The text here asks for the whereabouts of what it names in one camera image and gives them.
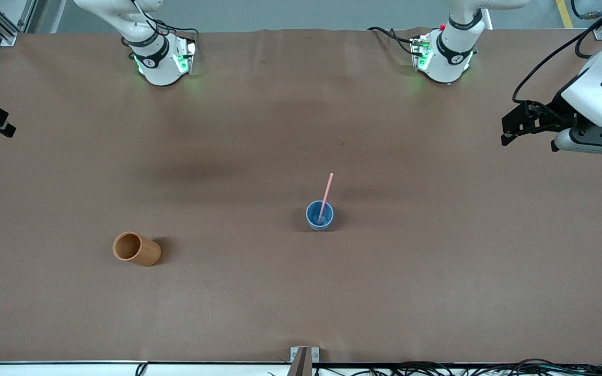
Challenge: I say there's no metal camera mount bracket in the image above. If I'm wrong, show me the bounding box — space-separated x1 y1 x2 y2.
286 347 320 376

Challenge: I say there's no black left arm wrist cable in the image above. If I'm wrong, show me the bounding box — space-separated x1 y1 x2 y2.
512 4 602 105

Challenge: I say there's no orange wooden cup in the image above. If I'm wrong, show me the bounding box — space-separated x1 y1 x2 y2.
112 231 162 267

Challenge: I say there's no black cable bundle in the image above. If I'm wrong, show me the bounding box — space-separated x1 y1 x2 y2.
316 358 602 376

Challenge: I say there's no black right arm base cable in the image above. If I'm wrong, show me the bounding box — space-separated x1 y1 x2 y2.
150 19 200 44

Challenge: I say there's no brown table cover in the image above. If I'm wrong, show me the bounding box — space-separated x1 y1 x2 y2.
0 29 602 365

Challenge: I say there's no black left arm base cable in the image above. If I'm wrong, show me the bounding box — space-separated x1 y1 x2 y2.
367 26 418 55

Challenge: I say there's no pink chopstick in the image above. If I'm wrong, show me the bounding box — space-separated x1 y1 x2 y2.
317 173 334 225

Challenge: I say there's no black arm base cable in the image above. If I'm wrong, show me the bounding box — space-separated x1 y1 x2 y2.
367 26 418 55
150 19 200 44

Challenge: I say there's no blue cup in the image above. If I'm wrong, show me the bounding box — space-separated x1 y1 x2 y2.
306 201 334 231

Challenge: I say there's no aluminium frame profile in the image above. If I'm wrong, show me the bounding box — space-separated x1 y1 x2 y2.
0 0 38 46

